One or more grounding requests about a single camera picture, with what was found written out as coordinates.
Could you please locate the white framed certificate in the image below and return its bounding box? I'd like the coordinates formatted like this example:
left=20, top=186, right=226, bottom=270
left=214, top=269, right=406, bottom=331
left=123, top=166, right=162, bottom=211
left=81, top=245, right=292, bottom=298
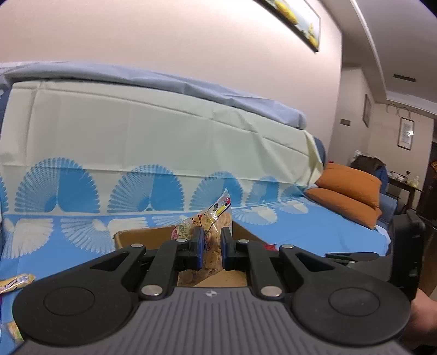
left=398, top=118, right=415, bottom=150

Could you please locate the upper orange cushion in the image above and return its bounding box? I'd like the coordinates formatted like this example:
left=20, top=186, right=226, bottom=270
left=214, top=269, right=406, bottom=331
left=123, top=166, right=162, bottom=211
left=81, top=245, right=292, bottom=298
left=315, top=163, right=381, bottom=207

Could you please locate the long framed wall picture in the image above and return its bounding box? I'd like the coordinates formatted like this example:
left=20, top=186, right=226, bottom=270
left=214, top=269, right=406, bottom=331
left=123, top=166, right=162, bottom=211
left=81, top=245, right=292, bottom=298
left=256, top=0, right=321, bottom=52

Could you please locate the red snack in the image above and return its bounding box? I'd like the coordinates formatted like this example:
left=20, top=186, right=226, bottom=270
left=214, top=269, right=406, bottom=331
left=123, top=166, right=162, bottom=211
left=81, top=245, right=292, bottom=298
left=264, top=244, right=278, bottom=252

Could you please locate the yellow chocolate bar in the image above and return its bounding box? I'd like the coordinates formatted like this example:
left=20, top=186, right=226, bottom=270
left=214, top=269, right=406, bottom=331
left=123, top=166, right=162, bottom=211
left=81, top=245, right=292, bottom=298
left=0, top=274, right=36, bottom=294

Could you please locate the open cardboard box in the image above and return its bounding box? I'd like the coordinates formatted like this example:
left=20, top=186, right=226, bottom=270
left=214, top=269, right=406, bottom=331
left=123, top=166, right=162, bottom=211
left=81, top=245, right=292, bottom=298
left=115, top=222, right=276, bottom=299

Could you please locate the lower orange cushion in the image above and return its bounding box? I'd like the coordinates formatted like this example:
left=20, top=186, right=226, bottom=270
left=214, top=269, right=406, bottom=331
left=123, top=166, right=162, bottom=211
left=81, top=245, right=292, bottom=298
left=305, top=188, right=382, bottom=229

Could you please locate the clear bag of biscuits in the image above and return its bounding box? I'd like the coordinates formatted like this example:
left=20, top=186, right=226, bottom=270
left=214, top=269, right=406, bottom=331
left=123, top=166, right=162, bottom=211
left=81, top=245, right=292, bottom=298
left=171, top=189, right=232, bottom=285

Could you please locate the green label rice cracker pack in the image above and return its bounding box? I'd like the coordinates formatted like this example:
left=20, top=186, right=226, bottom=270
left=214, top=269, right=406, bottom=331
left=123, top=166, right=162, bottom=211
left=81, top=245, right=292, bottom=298
left=7, top=321, right=23, bottom=344

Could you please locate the blue fan-patterned cloth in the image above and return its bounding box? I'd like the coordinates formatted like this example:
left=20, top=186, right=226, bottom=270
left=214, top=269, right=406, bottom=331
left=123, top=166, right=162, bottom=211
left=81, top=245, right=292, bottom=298
left=0, top=80, right=393, bottom=352

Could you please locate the orange cushion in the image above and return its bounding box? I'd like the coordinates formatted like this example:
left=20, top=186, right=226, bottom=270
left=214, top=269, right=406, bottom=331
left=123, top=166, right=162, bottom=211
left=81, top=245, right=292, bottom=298
left=305, top=188, right=382, bottom=229
left=315, top=163, right=381, bottom=207

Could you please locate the dark chair with clothes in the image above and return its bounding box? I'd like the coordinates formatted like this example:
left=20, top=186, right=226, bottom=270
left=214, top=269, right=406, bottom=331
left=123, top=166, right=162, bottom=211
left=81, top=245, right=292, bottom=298
left=350, top=155, right=389, bottom=194

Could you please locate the right hand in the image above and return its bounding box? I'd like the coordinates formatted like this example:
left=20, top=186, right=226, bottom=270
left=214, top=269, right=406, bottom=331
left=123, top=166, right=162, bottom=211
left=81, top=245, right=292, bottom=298
left=402, top=288, right=437, bottom=349

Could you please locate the small framed picture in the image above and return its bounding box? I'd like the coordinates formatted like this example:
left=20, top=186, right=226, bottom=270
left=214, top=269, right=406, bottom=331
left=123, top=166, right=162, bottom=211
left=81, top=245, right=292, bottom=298
left=362, top=94, right=372, bottom=127

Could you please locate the dark wooden side table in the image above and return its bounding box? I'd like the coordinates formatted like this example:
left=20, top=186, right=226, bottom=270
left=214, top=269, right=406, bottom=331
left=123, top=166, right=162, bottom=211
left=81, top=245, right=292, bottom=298
left=388, top=171, right=422, bottom=210

